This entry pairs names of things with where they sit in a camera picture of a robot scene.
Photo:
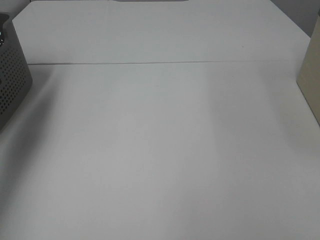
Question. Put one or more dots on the beige box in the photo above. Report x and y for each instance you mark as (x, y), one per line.
(309, 76)

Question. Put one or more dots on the grey perforated plastic basket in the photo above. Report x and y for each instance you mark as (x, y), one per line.
(15, 76)

